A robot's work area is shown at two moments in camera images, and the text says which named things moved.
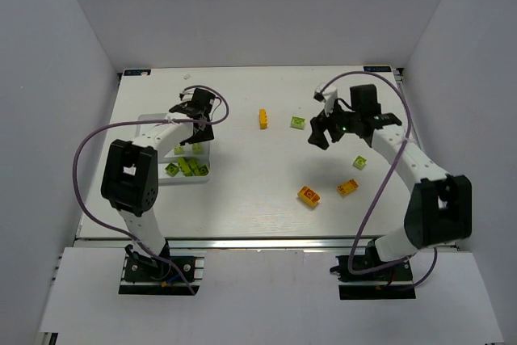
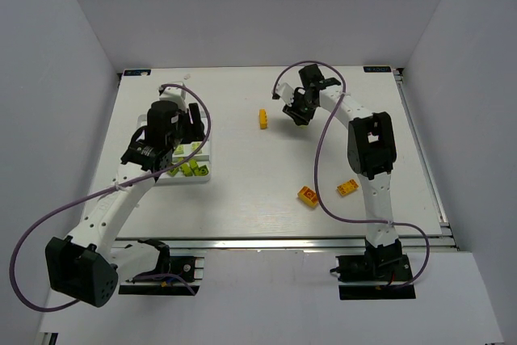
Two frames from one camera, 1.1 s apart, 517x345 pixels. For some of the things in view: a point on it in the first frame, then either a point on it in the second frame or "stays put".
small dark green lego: x=171 y=169 stays put
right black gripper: x=327 y=128 -> x=299 y=112
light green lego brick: x=198 y=148 stays put
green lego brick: x=179 y=150 stays put
